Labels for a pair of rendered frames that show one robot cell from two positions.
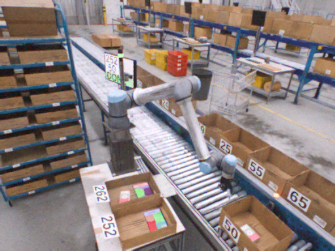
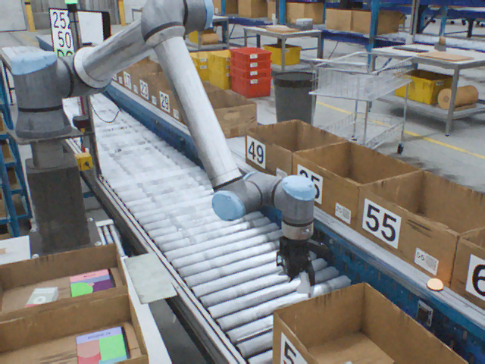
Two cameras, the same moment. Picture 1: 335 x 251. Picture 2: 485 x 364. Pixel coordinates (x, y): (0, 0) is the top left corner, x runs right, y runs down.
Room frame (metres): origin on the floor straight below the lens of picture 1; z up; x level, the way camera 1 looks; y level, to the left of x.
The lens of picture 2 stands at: (0.15, -0.35, 1.71)
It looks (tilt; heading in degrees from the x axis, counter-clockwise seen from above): 23 degrees down; 7
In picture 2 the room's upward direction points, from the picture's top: 1 degrees counter-clockwise
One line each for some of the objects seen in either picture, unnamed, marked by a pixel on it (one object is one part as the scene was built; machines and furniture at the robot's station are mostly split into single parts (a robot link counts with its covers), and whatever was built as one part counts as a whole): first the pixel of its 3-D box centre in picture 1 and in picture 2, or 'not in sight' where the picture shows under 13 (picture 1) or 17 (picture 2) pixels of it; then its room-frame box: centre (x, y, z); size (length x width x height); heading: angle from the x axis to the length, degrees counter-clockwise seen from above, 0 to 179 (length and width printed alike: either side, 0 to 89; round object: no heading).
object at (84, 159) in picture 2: not in sight; (83, 164); (2.42, 0.72, 0.84); 0.15 x 0.09 x 0.07; 35
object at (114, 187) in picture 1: (132, 191); (62, 287); (1.43, 0.38, 0.80); 0.38 x 0.28 x 0.10; 117
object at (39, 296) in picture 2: (124, 198); (40, 304); (1.38, 0.43, 0.77); 0.13 x 0.07 x 0.04; 10
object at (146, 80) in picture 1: (150, 84); (167, 89); (3.59, 0.56, 0.96); 0.39 x 0.29 x 0.17; 34
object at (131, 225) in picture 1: (144, 221); (67, 354); (1.14, 0.24, 0.80); 0.38 x 0.28 x 0.10; 118
